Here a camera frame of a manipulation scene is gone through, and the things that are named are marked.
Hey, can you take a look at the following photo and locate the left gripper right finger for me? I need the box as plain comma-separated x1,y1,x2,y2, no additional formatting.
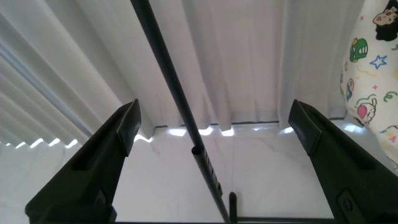
287,99,398,222

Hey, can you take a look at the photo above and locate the white curtain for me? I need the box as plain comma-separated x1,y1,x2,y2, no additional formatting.
0,0,364,149

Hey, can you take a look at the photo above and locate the cream printed garment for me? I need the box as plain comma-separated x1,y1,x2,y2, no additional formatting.
339,0,398,164

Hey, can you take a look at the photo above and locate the black clothes rack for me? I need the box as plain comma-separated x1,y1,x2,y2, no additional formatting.
129,0,338,223

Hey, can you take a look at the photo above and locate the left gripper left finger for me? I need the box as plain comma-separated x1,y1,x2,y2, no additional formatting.
24,98,142,222

